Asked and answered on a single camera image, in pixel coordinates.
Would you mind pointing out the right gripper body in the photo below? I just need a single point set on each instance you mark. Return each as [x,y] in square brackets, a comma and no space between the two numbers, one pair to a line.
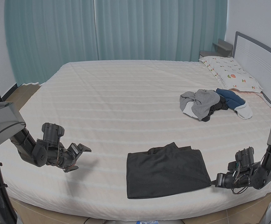
[226,180]

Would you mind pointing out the pile of clothes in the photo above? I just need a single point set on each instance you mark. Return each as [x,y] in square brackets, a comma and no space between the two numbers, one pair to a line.
[203,101]

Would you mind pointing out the white printed pillow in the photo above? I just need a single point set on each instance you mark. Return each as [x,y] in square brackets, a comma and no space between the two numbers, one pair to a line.
[231,72]

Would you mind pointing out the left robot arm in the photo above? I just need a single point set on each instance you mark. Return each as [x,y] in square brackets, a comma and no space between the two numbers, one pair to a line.
[0,125]

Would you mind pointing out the bed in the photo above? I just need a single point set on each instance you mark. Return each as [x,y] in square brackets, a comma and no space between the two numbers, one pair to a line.
[126,90]

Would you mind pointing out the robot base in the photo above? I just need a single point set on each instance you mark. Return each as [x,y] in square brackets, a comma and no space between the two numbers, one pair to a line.
[147,222]

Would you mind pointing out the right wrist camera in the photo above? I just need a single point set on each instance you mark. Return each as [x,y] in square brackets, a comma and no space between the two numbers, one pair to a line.
[232,167]

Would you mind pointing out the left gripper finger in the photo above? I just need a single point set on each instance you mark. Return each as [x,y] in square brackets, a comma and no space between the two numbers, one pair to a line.
[71,169]
[84,148]

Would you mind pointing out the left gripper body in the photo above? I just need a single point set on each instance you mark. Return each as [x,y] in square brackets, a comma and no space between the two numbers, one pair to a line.
[69,159]

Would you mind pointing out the blue-green curtain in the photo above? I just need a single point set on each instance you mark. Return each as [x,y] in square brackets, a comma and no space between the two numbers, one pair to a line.
[161,20]
[51,31]

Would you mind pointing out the grey bedside table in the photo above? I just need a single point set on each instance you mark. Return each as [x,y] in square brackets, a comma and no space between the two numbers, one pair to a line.
[223,45]

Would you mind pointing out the black T-shirt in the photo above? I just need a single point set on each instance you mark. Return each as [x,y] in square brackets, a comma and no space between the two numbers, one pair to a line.
[165,171]

